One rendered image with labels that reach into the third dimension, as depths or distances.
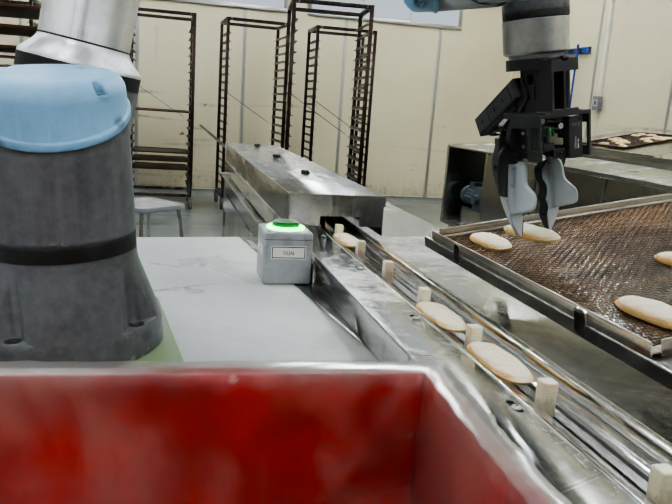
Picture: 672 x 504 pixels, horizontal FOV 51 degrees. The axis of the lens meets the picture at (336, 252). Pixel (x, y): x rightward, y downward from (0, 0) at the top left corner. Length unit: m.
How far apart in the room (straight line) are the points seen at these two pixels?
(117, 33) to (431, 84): 7.67
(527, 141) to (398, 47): 7.35
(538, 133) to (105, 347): 0.51
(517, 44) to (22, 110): 0.53
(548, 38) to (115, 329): 0.55
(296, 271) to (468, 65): 7.57
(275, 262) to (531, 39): 0.45
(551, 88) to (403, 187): 7.48
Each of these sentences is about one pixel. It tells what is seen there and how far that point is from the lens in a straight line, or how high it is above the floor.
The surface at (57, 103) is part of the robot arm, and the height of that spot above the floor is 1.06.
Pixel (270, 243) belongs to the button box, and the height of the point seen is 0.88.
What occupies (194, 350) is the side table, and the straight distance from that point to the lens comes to 0.74.
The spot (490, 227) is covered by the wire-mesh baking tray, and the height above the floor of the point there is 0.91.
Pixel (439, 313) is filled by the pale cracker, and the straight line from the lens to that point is 0.78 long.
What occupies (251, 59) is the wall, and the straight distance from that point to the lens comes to 7.81.
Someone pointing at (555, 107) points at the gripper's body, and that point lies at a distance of 0.85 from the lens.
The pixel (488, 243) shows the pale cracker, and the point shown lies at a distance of 0.99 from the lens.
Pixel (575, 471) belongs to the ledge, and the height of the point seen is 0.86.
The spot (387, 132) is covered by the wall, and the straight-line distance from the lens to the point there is 8.15.
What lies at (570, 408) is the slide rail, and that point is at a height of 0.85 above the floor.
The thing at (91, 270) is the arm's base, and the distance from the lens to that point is 0.58.
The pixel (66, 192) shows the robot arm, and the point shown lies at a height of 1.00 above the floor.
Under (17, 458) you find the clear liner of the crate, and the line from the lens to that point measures 0.44.
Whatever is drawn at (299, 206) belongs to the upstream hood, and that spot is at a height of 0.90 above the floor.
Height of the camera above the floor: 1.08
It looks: 12 degrees down
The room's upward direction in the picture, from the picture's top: 4 degrees clockwise
